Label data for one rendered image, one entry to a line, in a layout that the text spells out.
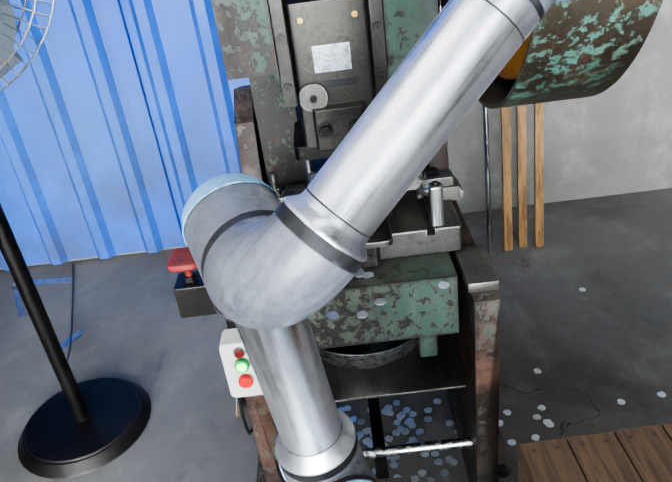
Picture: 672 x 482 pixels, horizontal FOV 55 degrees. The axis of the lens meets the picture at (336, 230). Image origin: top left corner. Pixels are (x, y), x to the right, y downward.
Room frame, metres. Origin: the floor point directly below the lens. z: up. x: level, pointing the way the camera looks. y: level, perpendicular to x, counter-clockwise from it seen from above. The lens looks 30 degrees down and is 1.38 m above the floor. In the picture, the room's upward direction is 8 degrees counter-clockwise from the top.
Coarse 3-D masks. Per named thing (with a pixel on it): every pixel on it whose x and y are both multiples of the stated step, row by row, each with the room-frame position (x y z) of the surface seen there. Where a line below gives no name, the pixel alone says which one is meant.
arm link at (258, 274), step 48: (480, 0) 0.55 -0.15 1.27; (528, 0) 0.55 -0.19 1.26; (432, 48) 0.55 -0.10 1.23; (480, 48) 0.54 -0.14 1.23; (384, 96) 0.54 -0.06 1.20; (432, 96) 0.52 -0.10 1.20; (480, 96) 0.55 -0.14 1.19; (384, 144) 0.51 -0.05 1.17; (432, 144) 0.52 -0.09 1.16; (336, 192) 0.50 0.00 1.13; (384, 192) 0.50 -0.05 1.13; (240, 240) 0.52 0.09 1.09; (288, 240) 0.49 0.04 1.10; (336, 240) 0.48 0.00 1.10; (240, 288) 0.49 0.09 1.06; (288, 288) 0.47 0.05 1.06; (336, 288) 0.48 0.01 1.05
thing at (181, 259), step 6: (174, 252) 1.09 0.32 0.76; (180, 252) 1.09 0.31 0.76; (186, 252) 1.09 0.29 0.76; (174, 258) 1.07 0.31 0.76; (180, 258) 1.07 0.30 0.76; (186, 258) 1.06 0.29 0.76; (192, 258) 1.06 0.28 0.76; (168, 264) 1.05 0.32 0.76; (174, 264) 1.05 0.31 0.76; (180, 264) 1.05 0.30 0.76; (186, 264) 1.04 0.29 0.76; (192, 264) 1.04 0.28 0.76; (174, 270) 1.04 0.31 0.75; (180, 270) 1.04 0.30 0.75; (186, 270) 1.04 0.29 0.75; (186, 276) 1.07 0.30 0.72
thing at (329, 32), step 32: (288, 0) 1.25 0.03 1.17; (320, 0) 1.21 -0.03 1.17; (352, 0) 1.21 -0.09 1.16; (288, 32) 1.22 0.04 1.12; (320, 32) 1.21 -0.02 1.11; (352, 32) 1.21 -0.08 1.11; (320, 64) 1.21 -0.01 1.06; (352, 64) 1.21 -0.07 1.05; (320, 96) 1.20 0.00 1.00; (352, 96) 1.21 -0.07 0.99; (320, 128) 1.18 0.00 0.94
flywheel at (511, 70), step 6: (528, 36) 1.07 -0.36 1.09; (522, 48) 1.10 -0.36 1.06; (516, 54) 1.14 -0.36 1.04; (522, 54) 1.10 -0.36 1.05; (510, 60) 1.18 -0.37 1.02; (516, 60) 1.14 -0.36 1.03; (522, 60) 1.10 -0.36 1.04; (504, 66) 1.22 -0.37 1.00; (510, 66) 1.18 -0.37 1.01; (516, 66) 1.14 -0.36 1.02; (504, 72) 1.22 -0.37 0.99; (510, 72) 1.18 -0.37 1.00; (516, 72) 1.14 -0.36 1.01; (504, 78) 1.22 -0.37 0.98; (510, 78) 1.18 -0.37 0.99; (516, 78) 1.15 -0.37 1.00
